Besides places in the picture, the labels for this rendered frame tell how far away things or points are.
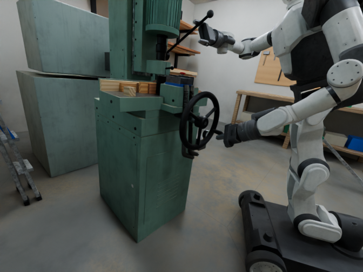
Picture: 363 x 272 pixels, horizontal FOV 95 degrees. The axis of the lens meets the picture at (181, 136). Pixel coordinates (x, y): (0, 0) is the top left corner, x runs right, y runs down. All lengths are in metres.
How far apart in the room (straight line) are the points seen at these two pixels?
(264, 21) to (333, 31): 3.61
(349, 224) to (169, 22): 1.44
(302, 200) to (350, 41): 0.81
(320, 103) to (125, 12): 1.00
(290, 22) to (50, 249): 1.64
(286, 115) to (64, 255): 1.30
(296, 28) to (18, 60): 2.99
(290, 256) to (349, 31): 1.04
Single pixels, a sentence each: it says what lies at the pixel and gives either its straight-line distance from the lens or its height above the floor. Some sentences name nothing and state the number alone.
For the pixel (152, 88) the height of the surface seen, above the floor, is 0.93.
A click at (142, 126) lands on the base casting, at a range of 0.80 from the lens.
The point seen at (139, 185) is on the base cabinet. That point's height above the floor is 0.43.
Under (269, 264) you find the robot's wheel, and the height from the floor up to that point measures 0.15.
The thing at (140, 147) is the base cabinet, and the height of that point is 0.66.
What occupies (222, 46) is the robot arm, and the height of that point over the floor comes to 1.20.
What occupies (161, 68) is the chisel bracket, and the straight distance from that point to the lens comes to 0.97.
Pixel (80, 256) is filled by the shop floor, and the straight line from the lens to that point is 1.28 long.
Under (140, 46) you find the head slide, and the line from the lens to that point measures 1.06.
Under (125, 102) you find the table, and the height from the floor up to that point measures 0.88.
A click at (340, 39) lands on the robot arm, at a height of 1.16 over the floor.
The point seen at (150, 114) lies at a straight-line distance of 0.81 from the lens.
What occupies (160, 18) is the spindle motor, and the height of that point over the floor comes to 1.25.
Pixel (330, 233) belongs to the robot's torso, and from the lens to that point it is 1.34.
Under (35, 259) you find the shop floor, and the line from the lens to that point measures 1.36.
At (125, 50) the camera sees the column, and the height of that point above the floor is 1.11.
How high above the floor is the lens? 1.01
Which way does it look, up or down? 20 degrees down
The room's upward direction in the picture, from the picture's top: 7 degrees clockwise
